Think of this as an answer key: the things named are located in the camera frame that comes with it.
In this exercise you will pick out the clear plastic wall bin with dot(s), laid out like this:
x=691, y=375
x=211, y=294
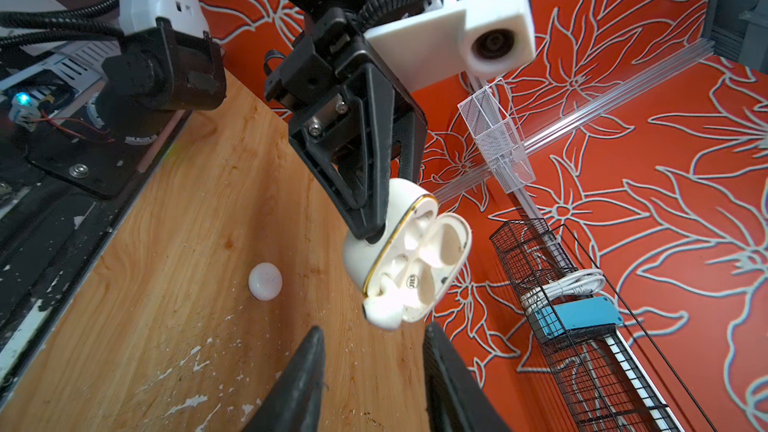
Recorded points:
x=493, y=124

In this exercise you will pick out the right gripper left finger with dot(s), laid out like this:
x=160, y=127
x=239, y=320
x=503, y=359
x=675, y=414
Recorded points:
x=295, y=401

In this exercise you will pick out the black wire wall basket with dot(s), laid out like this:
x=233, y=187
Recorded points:
x=614, y=378

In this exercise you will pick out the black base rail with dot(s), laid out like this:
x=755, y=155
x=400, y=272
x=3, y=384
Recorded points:
x=83, y=127

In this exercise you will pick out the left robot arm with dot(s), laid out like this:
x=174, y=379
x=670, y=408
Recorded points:
x=122, y=19

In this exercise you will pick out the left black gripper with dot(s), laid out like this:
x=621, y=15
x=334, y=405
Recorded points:
x=350, y=127

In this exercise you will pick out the white earbud charging case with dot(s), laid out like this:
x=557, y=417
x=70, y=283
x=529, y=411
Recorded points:
x=418, y=255

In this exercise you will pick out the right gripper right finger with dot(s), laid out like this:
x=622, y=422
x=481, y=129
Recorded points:
x=455, y=402

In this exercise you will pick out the blue box in basket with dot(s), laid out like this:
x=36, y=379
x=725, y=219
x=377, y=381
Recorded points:
x=553, y=321

